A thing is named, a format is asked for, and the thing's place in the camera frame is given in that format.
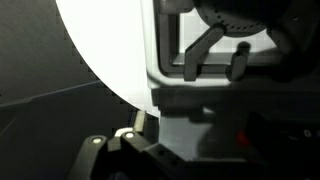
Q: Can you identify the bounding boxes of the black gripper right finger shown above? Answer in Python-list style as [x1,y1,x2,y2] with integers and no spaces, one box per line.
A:
[245,112,320,180]

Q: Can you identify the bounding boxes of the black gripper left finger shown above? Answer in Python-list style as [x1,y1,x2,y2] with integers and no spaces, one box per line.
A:
[67,109,188,180]

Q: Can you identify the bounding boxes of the grey toy stove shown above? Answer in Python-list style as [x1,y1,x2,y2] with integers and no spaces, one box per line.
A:
[139,0,320,180]

